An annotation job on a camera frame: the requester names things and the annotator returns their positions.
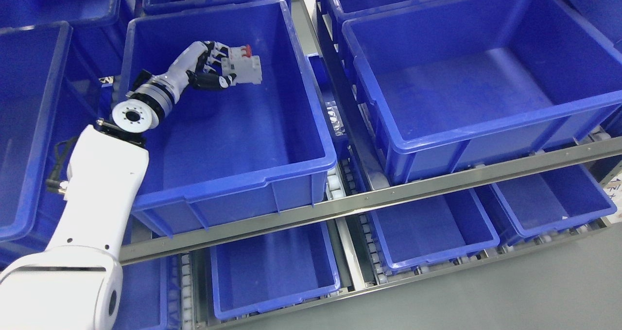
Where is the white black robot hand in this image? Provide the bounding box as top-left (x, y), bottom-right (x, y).
top-left (126, 40), bottom-right (238, 113)

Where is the grey red circuit breaker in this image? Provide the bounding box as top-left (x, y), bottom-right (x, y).
top-left (221, 45), bottom-right (262, 86)

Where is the metal shelf rack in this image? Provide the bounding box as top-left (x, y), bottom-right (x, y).
top-left (121, 0), bottom-right (622, 316)

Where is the blue bin top left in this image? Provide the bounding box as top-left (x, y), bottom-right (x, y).
top-left (0, 0), bottom-right (133, 77)

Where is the large blue bin centre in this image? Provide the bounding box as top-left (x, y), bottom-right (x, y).
top-left (120, 0), bottom-right (336, 237)

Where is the large blue bin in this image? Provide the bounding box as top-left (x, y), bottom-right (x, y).
top-left (120, 0), bottom-right (336, 237)
top-left (342, 0), bottom-right (621, 185)

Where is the blue bin far left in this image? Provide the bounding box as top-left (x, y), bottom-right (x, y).
top-left (0, 21), bottom-right (102, 264)

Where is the blue bin lower left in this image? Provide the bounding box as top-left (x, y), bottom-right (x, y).
top-left (113, 256), bottom-right (182, 330)

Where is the blue bin lower centre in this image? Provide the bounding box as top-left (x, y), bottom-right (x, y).
top-left (209, 222), bottom-right (341, 321)

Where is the large blue bin right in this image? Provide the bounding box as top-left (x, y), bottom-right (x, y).
top-left (342, 0), bottom-right (621, 185)

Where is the blue bin lower far right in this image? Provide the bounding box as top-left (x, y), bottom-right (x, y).
top-left (474, 164), bottom-right (616, 246)

